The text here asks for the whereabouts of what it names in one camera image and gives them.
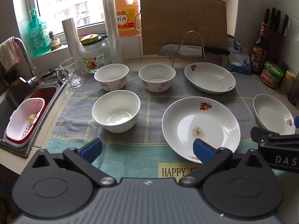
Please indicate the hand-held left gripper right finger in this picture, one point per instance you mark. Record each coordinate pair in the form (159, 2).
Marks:
(203, 151)

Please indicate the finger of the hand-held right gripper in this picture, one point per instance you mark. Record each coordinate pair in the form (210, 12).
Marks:
(258, 135)
(297, 121)

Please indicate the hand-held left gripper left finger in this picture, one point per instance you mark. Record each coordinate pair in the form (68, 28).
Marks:
(91, 149)

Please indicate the small white floral plate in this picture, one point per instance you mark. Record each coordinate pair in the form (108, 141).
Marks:
(271, 112)

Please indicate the white plate with brown stain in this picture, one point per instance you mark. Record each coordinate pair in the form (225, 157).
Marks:
(203, 121)

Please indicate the plain white bowl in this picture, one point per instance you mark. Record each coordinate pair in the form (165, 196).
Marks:
(116, 112)

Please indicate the white plate with dark speck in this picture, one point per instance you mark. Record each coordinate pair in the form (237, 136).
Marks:
(210, 77)

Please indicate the white pink-floral bowl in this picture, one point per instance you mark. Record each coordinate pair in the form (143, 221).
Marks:
(157, 77)
(111, 77)

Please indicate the dark glass jar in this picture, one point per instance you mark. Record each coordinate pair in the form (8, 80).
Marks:
(294, 93)

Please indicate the small yellow-lid jar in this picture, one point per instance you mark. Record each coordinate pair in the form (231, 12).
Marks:
(286, 84)

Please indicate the green-lid sauce jar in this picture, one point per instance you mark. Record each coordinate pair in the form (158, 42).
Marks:
(271, 77)

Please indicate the beige ginger piece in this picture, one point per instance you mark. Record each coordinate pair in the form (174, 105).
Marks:
(33, 118)

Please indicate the grey and teal towel mat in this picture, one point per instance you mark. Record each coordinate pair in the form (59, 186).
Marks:
(151, 102)

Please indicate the red plastic basin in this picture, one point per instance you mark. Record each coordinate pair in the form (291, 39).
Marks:
(46, 93)

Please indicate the white colander basket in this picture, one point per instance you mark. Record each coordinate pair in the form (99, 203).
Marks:
(23, 121)

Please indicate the dark vinegar bottle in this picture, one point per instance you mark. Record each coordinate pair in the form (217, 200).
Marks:
(258, 58)

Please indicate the clear glass mug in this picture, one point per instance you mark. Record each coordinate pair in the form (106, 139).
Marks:
(72, 74)

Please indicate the white and blue salt bag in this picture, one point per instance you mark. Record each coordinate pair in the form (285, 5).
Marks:
(240, 58)

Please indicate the knife block with knives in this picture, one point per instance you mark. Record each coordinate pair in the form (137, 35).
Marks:
(275, 39)

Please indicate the glass jar with yellow lid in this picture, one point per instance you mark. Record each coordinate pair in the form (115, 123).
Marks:
(93, 60)

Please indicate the steel sink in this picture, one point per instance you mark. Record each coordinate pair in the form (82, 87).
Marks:
(5, 105)

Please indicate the short plastic wrap roll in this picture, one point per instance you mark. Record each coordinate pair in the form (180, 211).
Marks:
(70, 39)

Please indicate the small potted plant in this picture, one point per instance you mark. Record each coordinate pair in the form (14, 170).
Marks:
(55, 42)

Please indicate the steel faucet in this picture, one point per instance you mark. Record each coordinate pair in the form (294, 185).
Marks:
(24, 51)

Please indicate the green dish soap bottle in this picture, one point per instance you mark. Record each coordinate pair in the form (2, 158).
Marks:
(38, 39)

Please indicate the tall plastic wrap roll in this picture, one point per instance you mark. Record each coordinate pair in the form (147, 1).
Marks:
(112, 28)

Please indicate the white and pink dishcloth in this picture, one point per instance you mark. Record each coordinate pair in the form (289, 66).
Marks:
(8, 53)

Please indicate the bamboo cutting board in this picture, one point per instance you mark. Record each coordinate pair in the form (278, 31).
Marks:
(182, 16)

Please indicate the orange cooking wine jug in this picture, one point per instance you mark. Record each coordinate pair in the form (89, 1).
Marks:
(126, 9)

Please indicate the window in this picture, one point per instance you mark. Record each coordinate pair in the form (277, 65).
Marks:
(70, 0)

